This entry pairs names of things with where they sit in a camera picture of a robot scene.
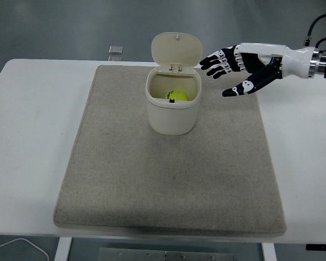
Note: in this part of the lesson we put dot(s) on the metal floor socket plate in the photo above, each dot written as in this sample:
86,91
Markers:
115,58
115,49

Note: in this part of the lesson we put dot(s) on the black table control panel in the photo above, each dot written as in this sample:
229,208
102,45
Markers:
320,247

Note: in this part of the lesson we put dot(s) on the white table leg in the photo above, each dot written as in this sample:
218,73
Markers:
269,253
63,248

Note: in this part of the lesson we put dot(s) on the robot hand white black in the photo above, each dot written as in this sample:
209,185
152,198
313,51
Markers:
293,62

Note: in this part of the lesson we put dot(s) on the cream lidded plastic bin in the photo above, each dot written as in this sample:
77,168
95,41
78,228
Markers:
171,122

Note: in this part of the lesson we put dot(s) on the yellow-green tennis ball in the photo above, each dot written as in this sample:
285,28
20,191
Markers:
179,95

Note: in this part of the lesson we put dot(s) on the beige fabric table mat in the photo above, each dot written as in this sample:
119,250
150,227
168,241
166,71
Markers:
152,176

